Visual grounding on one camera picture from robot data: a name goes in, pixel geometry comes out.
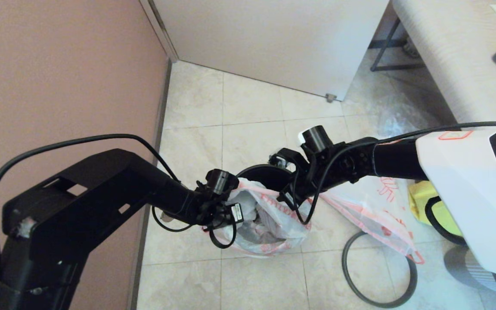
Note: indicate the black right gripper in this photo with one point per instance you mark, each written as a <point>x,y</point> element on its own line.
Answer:
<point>319,137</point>

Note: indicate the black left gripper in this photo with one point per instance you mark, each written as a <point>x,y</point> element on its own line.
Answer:
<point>221,181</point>

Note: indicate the white plastic bag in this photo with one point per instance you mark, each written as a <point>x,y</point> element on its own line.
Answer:
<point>373,206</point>

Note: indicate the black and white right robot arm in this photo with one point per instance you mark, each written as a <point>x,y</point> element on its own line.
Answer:
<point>459,181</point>

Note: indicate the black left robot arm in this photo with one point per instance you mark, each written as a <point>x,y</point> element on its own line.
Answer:
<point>93,198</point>

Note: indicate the black round trash bin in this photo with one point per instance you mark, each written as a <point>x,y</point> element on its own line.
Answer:
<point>265,174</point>

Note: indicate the yellow fabric bag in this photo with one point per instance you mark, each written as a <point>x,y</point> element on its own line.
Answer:
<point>418,202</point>

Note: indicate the clear plastic bag with dark items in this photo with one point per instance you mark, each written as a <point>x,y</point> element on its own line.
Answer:
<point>403,120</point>

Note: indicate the round metal floor door stop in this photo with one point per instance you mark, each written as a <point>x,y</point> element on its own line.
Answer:
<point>167,217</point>

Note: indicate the grey metal baseboard strip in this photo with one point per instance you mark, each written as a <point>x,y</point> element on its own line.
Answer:
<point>162,107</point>

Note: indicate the white door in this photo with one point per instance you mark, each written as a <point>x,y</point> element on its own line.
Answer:
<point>274,38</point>

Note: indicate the white ribbed round stool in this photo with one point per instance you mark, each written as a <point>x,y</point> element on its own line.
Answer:
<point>463,267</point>

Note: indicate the light wood grain table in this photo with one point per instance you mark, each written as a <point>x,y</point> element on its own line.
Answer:
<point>454,64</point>

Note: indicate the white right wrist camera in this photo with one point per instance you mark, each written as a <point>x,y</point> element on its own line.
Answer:
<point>301,137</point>

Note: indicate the small metal door bracket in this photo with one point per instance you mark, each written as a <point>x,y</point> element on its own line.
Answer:
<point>330,97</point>

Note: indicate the white door frame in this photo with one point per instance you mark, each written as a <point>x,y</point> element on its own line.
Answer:
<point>164,34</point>

